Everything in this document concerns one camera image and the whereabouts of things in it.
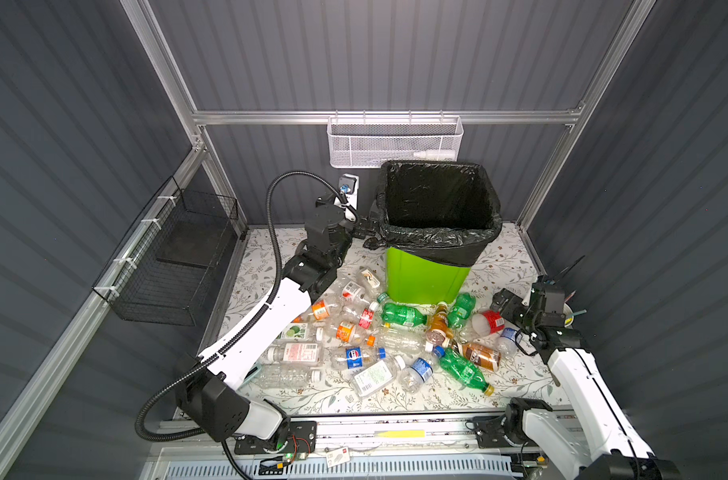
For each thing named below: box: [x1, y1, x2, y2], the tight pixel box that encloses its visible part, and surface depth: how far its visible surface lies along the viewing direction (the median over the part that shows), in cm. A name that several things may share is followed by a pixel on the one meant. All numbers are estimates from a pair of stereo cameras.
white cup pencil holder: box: [563, 302, 574, 329], surface depth 84 cm
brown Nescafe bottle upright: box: [430, 301, 449, 336], surface depth 88 cm
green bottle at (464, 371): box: [439, 347, 495, 396], surface depth 83 cm
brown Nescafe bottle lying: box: [452, 340, 502, 372], surface depth 84 cm
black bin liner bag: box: [363, 160, 503, 268], surface depth 85 cm
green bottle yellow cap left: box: [377, 292, 428, 327], surface depth 91 cm
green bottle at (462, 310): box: [447, 292, 477, 329], surface depth 93 cm
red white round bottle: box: [471, 310, 505, 336], surface depth 89 cm
